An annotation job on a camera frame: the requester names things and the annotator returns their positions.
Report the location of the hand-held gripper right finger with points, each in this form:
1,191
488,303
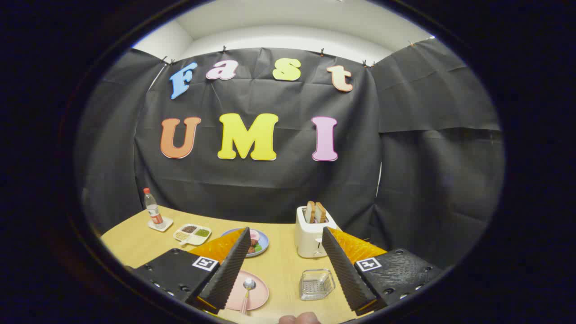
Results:
344,270

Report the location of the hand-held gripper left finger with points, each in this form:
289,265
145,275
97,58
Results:
229,270

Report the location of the brown meat piece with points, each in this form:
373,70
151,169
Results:
252,245

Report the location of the pink plate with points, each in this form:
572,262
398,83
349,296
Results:
260,294

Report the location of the blue plate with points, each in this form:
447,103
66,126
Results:
263,245

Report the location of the pink ham slice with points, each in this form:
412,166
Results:
254,235

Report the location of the white toaster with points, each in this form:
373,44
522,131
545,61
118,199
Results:
308,238

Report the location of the white divided seasoning tray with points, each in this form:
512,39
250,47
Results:
192,234

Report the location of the white square coaster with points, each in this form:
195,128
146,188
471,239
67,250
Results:
165,224

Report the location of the clear bottle with red label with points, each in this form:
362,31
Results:
153,209

